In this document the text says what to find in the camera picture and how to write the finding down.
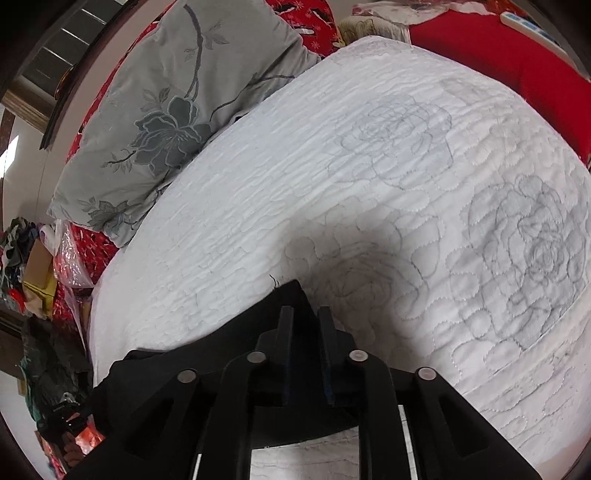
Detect white and blue remote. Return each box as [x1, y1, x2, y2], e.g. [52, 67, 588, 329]
[501, 11, 573, 51]

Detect grey floral pillow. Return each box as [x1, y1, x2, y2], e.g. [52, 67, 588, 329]
[48, 0, 324, 250]

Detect dark wooden headboard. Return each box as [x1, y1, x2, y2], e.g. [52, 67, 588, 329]
[39, 0, 178, 151]

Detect plain red blanket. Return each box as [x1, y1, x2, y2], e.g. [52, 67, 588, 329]
[409, 9, 591, 169]

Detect white quilted blanket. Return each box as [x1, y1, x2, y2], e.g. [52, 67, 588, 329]
[88, 37, 591, 480]

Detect pile of clothes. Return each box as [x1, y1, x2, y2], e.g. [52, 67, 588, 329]
[0, 217, 44, 315]

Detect dark green jacket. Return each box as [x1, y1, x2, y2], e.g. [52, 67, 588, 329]
[18, 318, 93, 430]

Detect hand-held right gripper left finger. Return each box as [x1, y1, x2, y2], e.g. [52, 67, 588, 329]
[69, 305, 296, 480]

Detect orange item in plastic bag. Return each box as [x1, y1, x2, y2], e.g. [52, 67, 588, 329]
[60, 415, 102, 467]

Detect cream floral cloth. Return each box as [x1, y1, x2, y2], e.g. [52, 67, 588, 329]
[339, 0, 504, 47]

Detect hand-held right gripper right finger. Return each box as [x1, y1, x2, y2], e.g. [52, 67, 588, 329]
[318, 305, 543, 480]

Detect clear plastic bag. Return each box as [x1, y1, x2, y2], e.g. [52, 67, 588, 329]
[53, 222, 100, 305]

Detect black pants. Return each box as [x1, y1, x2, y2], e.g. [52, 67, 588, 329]
[90, 279, 365, 450]

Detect cardboard box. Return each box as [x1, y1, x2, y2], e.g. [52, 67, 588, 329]
[23, 240, 58, 319]

